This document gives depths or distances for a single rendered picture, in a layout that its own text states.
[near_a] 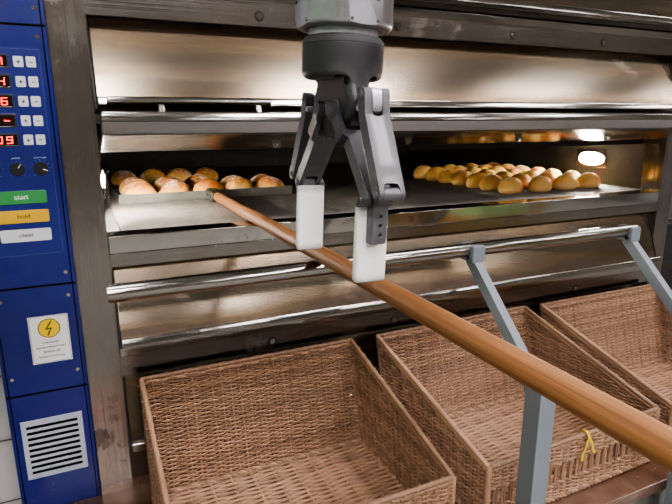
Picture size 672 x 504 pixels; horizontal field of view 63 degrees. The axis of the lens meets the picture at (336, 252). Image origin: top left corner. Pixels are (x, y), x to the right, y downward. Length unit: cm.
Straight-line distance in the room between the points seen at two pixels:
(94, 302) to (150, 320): 13
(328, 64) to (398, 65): 100
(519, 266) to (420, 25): 78
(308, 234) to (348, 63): 20
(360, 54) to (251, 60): 85
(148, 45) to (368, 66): 85
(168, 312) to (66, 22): 64
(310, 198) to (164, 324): 80
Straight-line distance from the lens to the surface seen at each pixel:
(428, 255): 112
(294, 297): 141
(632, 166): 231
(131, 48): 129
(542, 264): 187
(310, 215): 60
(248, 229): 134
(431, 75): 154
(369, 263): 48
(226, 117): 116
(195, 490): 143
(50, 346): 132
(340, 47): 50
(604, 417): 52
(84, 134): 127
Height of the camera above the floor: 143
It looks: 14 degrees down
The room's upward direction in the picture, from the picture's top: straight up
